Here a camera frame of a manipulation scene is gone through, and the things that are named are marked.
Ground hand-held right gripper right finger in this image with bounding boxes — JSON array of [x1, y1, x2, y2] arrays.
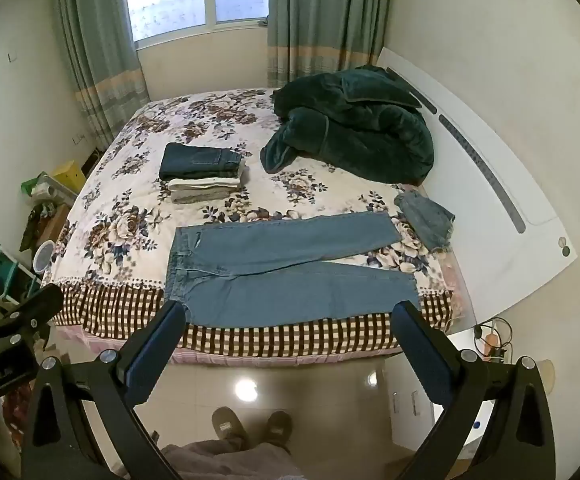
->
[[393, 301, 557, 480]]

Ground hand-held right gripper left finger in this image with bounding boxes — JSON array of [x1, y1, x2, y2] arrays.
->
[[20, 301, 187, 480]]

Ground light blue jeans pants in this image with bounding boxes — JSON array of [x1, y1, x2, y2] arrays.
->
[[162, 211, 421, 328]]

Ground folded white pants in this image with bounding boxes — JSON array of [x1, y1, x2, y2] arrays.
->
[[167, 164, 249, 194]]

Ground white nightstand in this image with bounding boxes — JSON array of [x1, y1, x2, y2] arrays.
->
[[384, 329, 497, 457]]

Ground grey slipper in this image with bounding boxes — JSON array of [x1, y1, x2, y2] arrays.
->
[[211, 406, 249, 450], [265, 410, 294, 454]]

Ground green box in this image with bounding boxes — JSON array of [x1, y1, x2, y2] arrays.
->
[[20, 175, 51, 199]]

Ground beige round lamp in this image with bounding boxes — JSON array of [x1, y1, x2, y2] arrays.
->
[[539, 359, 557, 402]]

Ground small frayed denim shorts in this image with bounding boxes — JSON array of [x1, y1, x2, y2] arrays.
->
[[394, 191, 456, 252]]

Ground white bed headboard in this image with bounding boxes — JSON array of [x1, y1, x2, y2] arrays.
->
[[375, 47, 578, 322]]

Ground yellow box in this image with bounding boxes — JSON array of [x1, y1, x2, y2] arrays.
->
[[52, 160, 87, 194]]

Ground bed with floral sheet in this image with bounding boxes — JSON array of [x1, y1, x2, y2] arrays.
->
[[42, 87, 463, 359]]

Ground folded dark blue jeans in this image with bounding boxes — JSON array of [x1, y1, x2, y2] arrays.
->
[[159, 143, 245, 181]]

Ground dark green plush blanket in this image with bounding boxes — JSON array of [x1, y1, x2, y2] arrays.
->
[[261, 65, 435, 185]]

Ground grey-green curtain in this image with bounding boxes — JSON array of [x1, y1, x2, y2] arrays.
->
[[266, 0, 396, 89], [52, 0, 151, 148]]

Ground window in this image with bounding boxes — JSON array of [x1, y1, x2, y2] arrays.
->
[[122, 0, 271, 51]]

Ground charger cables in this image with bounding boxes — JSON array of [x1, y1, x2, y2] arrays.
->
[[474, 319, 514, 363]]

